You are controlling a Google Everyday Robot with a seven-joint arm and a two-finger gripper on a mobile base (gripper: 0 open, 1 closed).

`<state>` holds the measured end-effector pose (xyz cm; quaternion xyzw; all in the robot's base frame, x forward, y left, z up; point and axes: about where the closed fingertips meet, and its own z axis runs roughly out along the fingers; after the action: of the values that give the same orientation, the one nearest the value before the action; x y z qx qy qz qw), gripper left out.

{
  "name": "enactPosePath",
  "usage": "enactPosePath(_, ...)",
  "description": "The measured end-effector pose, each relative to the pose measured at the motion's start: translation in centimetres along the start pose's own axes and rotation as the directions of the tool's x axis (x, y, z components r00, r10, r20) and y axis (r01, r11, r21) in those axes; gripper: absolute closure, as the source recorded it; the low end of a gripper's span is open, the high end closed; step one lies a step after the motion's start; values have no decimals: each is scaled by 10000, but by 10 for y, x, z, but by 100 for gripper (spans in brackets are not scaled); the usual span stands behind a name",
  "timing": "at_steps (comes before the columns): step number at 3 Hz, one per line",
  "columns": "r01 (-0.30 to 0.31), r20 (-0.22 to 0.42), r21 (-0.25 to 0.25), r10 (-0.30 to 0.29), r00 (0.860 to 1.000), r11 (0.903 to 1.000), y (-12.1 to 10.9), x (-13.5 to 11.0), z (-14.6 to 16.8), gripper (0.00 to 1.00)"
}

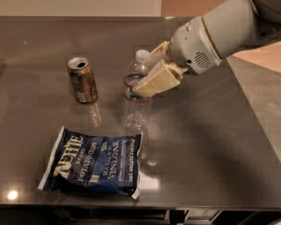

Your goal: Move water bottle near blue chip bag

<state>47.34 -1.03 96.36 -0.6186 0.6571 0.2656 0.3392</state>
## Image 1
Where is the blue kettle chip bag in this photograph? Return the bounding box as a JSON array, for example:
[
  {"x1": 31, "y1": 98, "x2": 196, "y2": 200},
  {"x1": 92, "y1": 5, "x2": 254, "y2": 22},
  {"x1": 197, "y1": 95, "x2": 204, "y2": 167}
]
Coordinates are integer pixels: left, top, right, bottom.
[{"x1": 38, "y1": 127, "x2": 142, "y2": 199}]

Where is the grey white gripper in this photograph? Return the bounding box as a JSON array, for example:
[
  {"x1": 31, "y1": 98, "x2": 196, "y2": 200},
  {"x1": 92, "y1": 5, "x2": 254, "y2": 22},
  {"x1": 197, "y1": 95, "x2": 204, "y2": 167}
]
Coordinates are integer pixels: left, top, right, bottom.
[{"x1": 132, "y1": 17, "x2": 222, "y2": 98}]

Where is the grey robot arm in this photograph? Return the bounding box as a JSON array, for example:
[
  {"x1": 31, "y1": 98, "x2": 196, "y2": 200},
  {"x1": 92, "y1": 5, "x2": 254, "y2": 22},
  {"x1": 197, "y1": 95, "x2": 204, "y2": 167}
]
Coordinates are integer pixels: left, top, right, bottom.
[{"x1": 132, "y1": 0, "x2": 281, "y2": 98}]

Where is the clear plastic water bottle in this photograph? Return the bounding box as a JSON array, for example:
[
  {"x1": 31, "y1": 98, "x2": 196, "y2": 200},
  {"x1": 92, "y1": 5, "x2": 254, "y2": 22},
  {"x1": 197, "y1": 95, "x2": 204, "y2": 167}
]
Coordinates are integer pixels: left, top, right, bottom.
[{"x1": 123, "y1": 50, "x2": 152, "y2": 132}]

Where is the gold soda can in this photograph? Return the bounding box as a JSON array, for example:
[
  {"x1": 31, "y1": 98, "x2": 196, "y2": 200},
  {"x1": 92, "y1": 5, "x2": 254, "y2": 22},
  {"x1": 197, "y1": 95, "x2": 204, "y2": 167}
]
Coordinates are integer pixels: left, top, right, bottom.
[{"x1": 67, "y1": 57, "x2": 97, "y2": 103}]

